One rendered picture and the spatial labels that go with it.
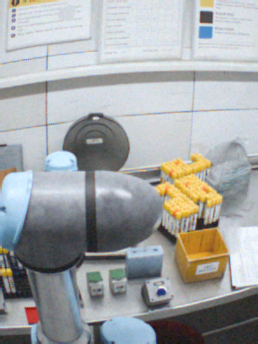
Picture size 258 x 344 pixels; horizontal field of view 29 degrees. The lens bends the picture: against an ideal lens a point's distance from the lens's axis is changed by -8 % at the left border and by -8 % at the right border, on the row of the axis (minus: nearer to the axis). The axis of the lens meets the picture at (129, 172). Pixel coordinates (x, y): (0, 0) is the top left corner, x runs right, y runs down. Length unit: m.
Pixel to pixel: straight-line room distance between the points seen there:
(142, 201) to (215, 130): 1.27
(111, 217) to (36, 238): 0.11
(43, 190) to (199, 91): 1.24
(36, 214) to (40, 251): 0.06
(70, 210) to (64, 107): 1.09
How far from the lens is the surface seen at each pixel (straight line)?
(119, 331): 1.04
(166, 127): 1.90
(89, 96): 1.77
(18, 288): 1.47
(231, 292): 1.52
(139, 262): 1.48
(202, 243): 1.61
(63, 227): 0.70
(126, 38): 1.71
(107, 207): 0.70
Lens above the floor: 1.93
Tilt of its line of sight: 31 degrees down
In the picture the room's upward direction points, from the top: 2 degrees clockwise
